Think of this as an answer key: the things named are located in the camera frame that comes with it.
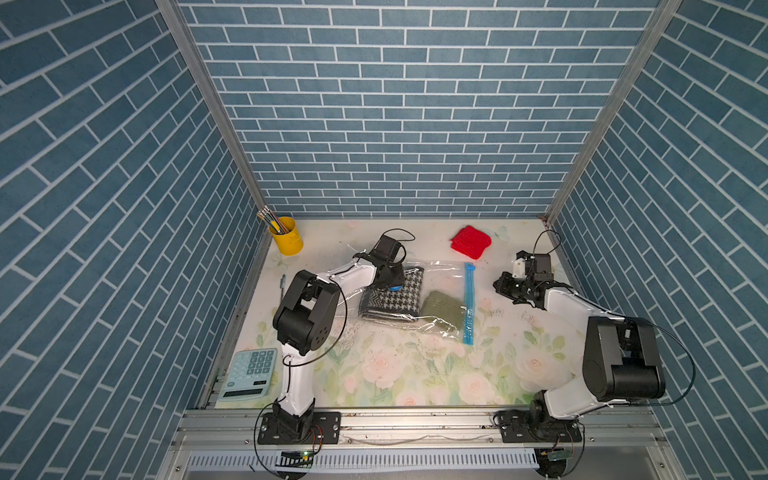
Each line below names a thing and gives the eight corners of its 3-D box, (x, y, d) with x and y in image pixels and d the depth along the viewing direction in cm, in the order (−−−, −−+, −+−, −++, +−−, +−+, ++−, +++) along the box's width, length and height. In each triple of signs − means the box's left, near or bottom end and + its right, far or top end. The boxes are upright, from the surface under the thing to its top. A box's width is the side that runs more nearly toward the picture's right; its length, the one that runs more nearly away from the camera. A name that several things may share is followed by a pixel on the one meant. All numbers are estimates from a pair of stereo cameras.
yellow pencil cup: (275, 256, 111) (266, 238, 103) (283, 235, 118) (274, 216, 110) (300, 256, 111) (293, 238, 103) (306, 235, 118) (299, 216, 110)
